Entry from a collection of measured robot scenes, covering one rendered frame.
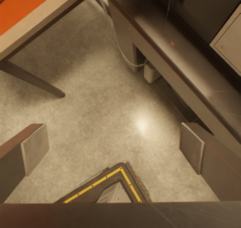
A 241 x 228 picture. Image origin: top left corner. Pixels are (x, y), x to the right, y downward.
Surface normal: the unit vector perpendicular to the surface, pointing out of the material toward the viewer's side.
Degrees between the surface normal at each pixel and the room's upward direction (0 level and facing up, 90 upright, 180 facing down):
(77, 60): 0
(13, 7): 90
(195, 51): 0
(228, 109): 0
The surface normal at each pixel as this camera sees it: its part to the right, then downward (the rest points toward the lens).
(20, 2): 0.61, 0.77
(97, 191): -0.11, -0.15
